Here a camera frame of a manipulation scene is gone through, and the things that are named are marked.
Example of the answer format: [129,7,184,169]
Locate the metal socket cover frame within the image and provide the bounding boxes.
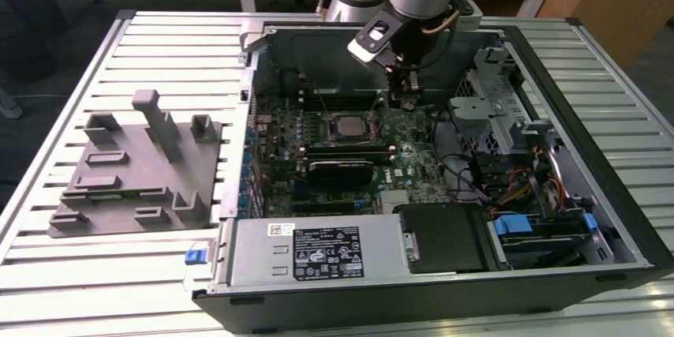
[367,89,393,137]

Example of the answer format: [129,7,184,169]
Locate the silver topped CPU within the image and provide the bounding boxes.
[336,115,373,139]

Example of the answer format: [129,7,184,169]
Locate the CPU socket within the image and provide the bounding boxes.
[327,110,384,145]

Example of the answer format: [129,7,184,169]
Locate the black RAM slot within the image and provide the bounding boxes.
[297,98,383,104]
[297,103,383,109]
[303,150,395,155]
[297,88,383,95]
[297,93,383,99]
[303,154,395,160]
[303,159,395,165]
[303,145,395,152]

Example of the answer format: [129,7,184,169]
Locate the silver metal drive cage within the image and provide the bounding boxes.
[447,47,532,156]

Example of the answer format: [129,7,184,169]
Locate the thin metal locking lever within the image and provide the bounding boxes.
[313,87,335,118]

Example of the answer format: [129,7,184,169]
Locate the green motherboard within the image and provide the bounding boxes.
[247,92,475,218]

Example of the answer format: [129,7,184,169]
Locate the silver chipset heat sink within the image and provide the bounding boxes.
[381,190,412,206]

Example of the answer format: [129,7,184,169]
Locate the blue disk carrier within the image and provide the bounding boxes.
[491,210,596,243]

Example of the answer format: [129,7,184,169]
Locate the black plastic shroud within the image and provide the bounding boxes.
[396,202,499,275]

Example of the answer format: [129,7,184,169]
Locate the silver power supply box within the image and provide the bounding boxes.
[225,213,409,287]

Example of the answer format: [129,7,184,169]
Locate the grey plastic parts rack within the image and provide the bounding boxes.
[45,89,227,239]

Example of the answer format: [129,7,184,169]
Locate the black open PC case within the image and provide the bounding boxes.
[192,19,662,336]

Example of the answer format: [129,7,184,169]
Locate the tan curved cable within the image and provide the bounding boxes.
[420,9,457,35]

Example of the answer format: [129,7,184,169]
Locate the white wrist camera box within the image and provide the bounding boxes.
[345,17,395,64]

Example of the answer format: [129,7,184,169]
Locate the small white camera mount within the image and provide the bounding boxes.
[459,0,484,32]

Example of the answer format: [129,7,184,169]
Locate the black cable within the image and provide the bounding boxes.
[439,151,507,200]

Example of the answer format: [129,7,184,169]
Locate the orange yellow power wires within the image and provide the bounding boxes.
[487,147,570,214]

